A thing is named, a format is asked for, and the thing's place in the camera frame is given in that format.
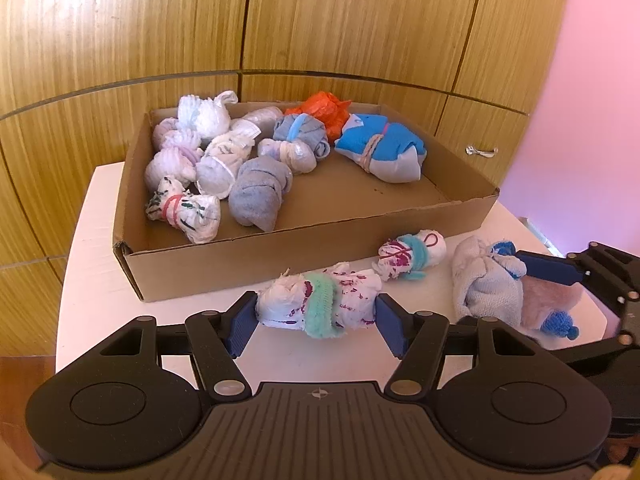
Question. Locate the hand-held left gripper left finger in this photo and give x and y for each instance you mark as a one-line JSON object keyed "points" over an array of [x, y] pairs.
{"points": [[242, 325]]}

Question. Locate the orange plastic bag bundle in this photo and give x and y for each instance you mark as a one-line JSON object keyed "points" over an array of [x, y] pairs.
{"points": [[325, 107]]}

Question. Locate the white bundle teal marks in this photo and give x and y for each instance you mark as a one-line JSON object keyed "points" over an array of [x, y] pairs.
{"points": [[220, 165]]}

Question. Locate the grey bundle blue band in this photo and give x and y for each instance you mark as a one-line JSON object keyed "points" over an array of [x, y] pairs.
{"points": [[310, 132]]}

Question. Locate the white table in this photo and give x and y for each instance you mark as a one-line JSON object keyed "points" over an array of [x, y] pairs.
{"points": [[100, 260]]}

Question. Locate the small purple print bundle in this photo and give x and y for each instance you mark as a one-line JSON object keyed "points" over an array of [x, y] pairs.
{"points": [[395, 257]]}

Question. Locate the clear plastic wrap bundle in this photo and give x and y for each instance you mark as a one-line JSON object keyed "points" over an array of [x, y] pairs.
{"points": [[265, 114]]}

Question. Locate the pink plush toy blue hat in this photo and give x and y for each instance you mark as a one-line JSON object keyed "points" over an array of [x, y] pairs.
{"points": [[542, 300]]}

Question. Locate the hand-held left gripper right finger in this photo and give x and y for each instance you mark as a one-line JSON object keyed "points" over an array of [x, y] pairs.
{"points": [[392, 325]]}

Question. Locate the grey sock bundle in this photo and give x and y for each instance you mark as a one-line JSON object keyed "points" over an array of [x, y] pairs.
{"points": [[257, 195]]}

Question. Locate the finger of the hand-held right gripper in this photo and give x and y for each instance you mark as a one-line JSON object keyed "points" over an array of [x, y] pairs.
{"points": [[547, 267], [600, 355]]}

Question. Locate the cardboard box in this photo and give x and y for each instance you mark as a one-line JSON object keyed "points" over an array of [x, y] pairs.
{"points": [[350, 195]]}

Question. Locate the purple print bundle teal band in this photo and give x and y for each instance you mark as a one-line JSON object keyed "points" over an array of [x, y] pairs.
{"points": [[350, 300]]}

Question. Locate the white plastic bag bundle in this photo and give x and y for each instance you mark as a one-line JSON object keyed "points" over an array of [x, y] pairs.
{"points": [[207, 117]]}

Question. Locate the white towel bundle blue tie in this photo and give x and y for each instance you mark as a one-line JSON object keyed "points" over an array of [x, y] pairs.
{"points": [[480, 285]]}

